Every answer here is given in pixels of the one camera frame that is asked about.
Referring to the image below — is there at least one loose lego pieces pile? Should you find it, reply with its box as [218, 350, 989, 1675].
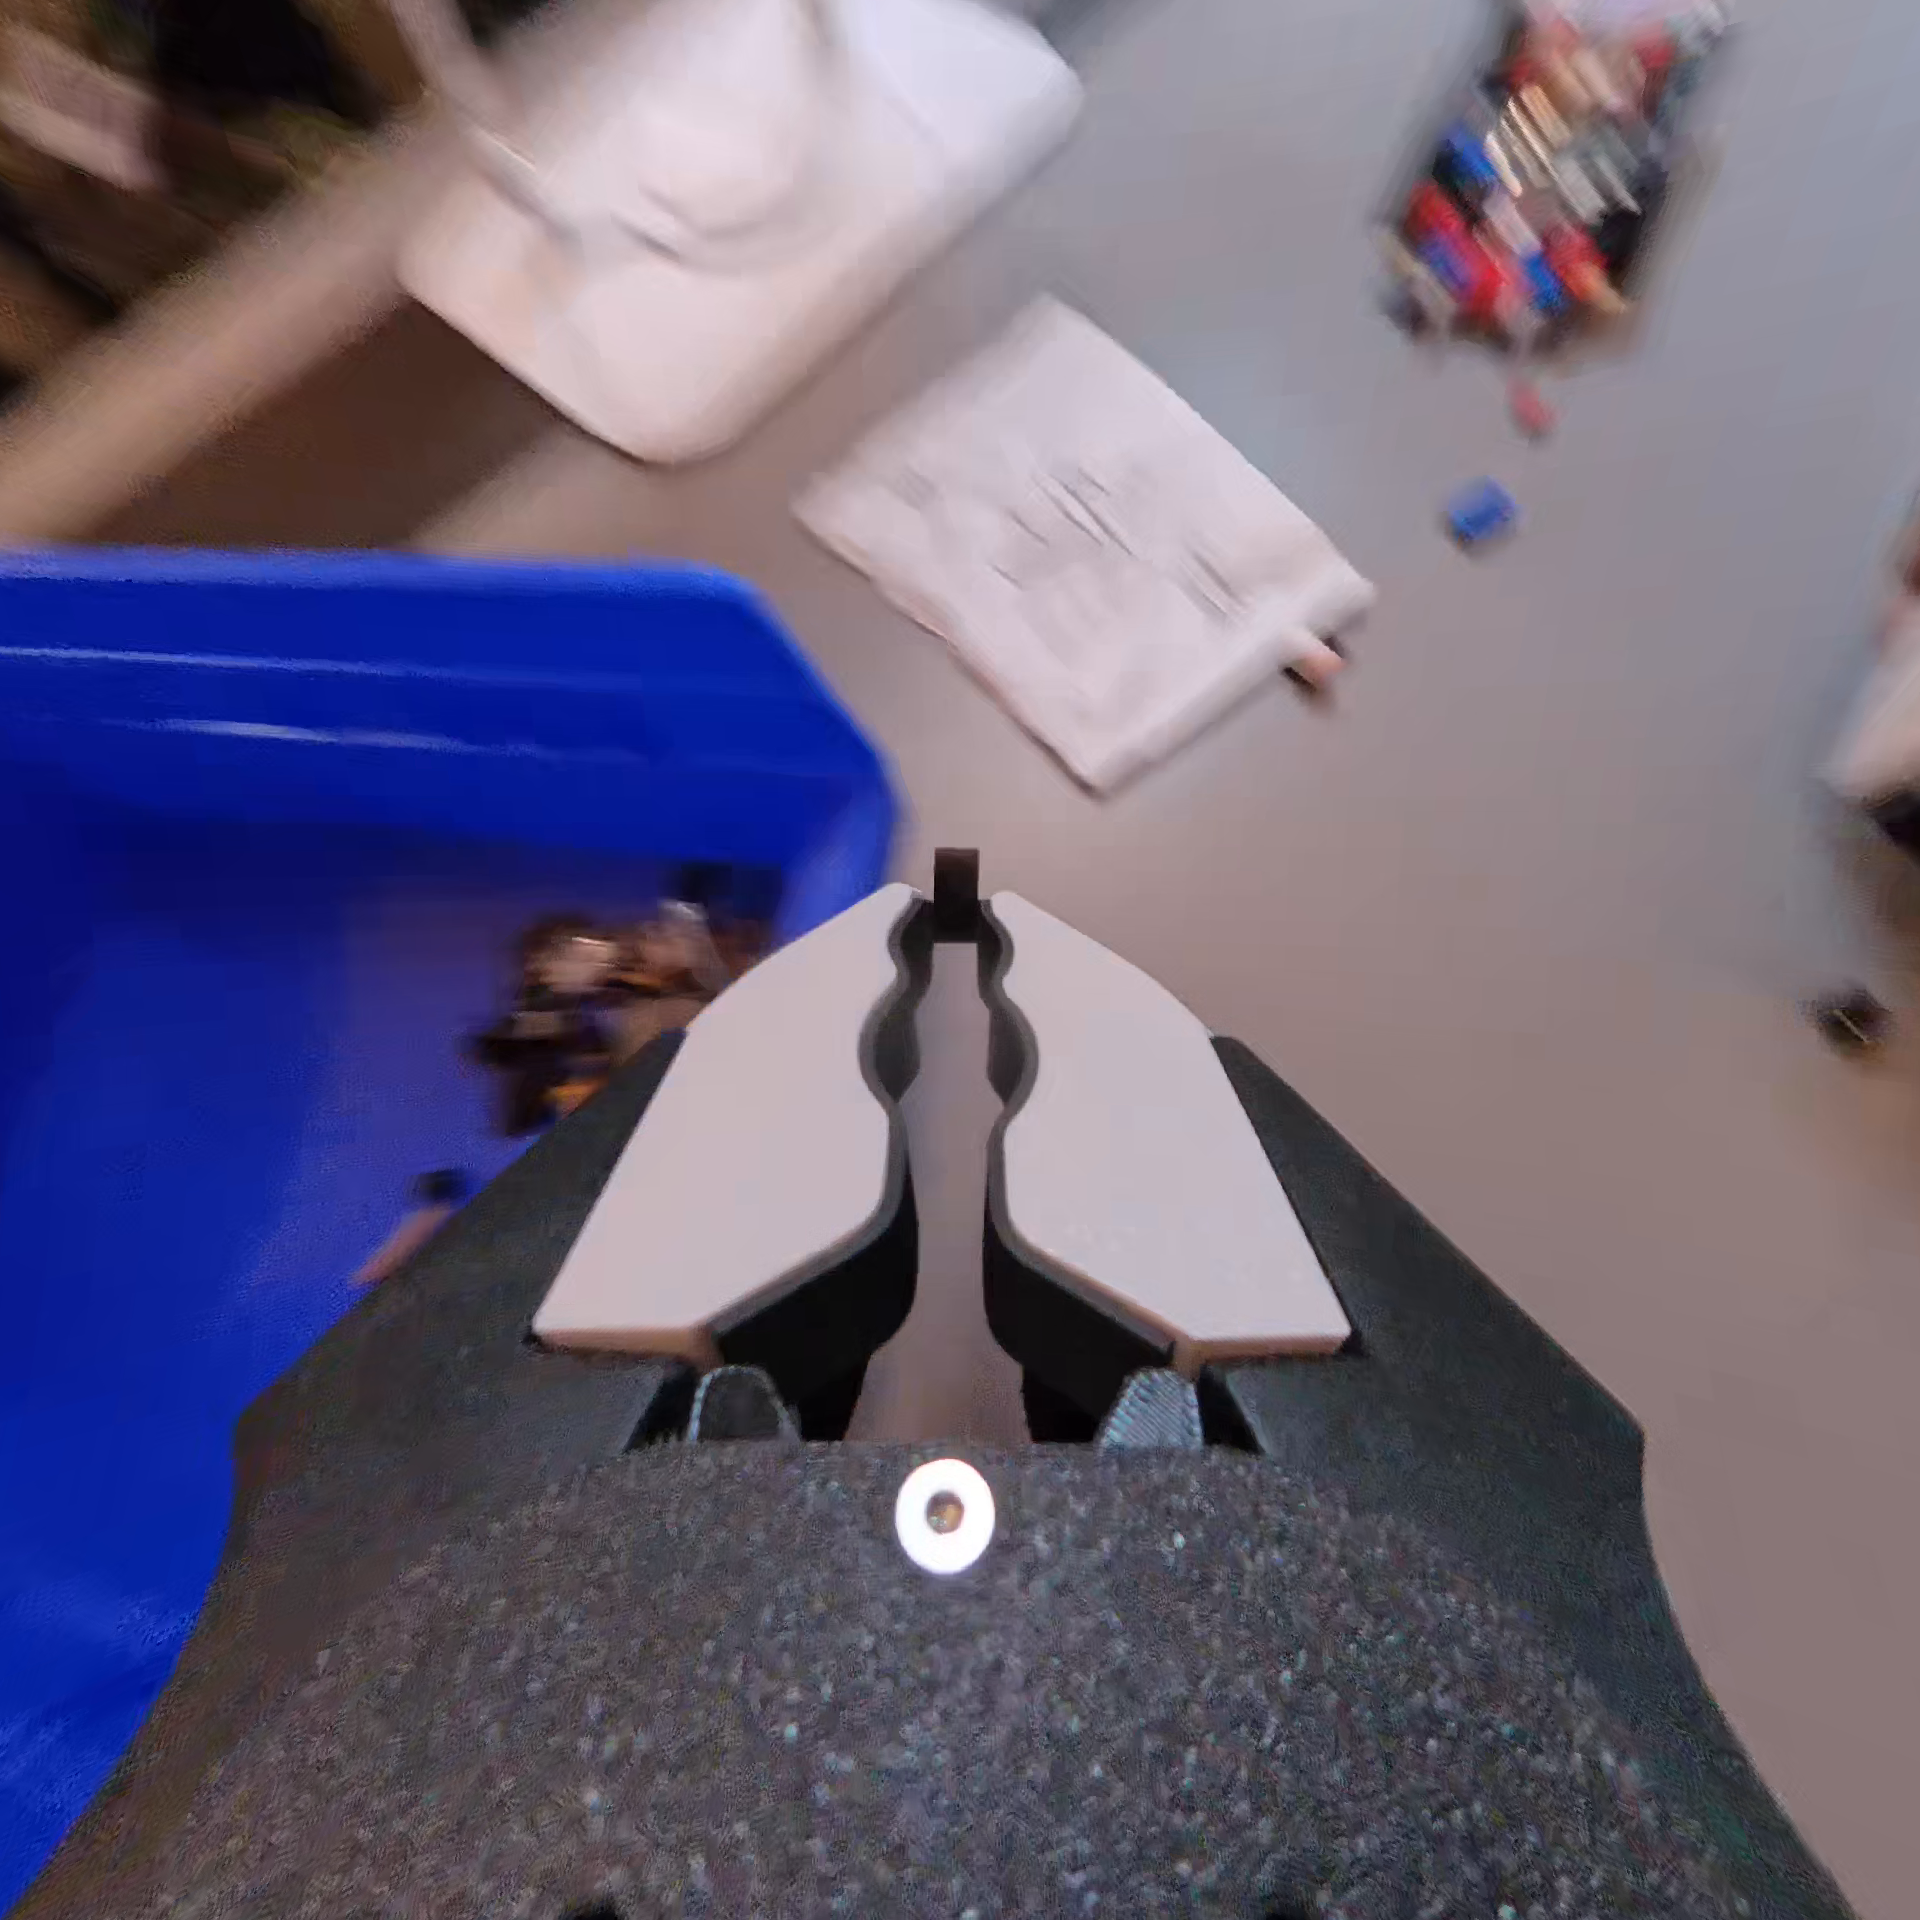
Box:
[352, 862, 783, 1290]

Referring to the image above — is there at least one white booklet stand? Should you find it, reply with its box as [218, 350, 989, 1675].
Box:
[392, 0, 1085, 469]

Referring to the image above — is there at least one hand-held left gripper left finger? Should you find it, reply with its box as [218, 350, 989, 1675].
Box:
[532, 881, 923, 1441]

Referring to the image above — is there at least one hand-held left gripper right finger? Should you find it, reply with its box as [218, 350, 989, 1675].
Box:
[980, 891, 1356, 1441]

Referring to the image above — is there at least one printed white paper bag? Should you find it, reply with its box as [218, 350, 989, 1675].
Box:
[790, 291, 1379, 797]

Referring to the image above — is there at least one blue plastic bin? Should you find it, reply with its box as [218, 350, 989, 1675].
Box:
[0, 546, 908, 1864]

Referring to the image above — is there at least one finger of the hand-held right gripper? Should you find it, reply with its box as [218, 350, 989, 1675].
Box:
[1821, 591, 1920, 816]

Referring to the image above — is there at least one lego car model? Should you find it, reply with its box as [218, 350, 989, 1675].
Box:
[1372, 0, 1744, 355]

